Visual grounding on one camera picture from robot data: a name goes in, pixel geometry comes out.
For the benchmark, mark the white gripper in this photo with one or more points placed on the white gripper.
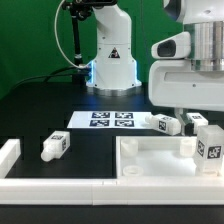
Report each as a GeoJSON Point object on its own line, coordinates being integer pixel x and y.
{"type": "Point", "coordinates": [172, 83]}

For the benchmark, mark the white square tabletop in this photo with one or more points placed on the white square tabletop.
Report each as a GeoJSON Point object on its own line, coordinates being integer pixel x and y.
{"type": "Point", "coordinates": [139, 156]}

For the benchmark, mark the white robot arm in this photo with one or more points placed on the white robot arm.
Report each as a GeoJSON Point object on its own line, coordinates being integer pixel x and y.
{"type": "Point", "coordinates": [114, 68]}

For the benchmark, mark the white marker sheet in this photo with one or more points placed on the white marker sheet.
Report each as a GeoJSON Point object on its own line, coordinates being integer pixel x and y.
{"type": "Point", "coordinates": [110, 119]}

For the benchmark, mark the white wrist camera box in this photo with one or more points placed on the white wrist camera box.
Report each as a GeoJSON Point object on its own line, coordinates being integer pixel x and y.
{"type": "Point", "coordinates": [175, 47]}

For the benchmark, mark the white U-shaped fence frame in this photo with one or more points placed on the white U-shaped fence frame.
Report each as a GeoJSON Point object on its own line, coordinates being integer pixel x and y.
{"type": "Point", "coordinates": [122, 190]}

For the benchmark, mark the black camera stand pole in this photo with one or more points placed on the black camera stand pole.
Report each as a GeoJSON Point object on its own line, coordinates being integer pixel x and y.
{"type": "Point", "coordinates": [77, 13]}

